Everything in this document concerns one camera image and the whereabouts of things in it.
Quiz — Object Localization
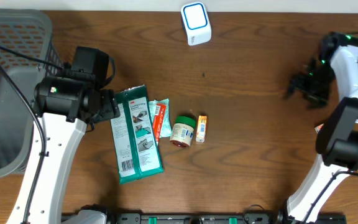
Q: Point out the grey plastic mesh basket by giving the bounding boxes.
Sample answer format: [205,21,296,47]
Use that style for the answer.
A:
[0,9,63,178]

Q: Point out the green lid cream jar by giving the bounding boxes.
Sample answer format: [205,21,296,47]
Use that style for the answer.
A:
[170,116,196,148]

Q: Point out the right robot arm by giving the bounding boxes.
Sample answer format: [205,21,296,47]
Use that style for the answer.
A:
[276,32,358,223]

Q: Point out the small orange box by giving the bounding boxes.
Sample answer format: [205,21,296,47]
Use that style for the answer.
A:
[196,115,208,142]

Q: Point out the teal and orange sachet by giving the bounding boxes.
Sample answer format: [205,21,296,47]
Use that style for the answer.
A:
[149,98,172,144]

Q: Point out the orange tissue packet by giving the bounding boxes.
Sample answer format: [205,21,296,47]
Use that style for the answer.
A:
[314,124,323,133]

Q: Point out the green 3M gloves package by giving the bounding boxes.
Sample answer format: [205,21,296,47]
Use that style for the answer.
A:
[110,85,163,184]

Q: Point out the white barcode scanner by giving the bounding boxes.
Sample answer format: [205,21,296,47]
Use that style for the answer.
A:
[180,2,212,46]

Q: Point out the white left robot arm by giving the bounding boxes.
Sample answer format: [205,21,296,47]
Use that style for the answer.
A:
[8,73,119,223]

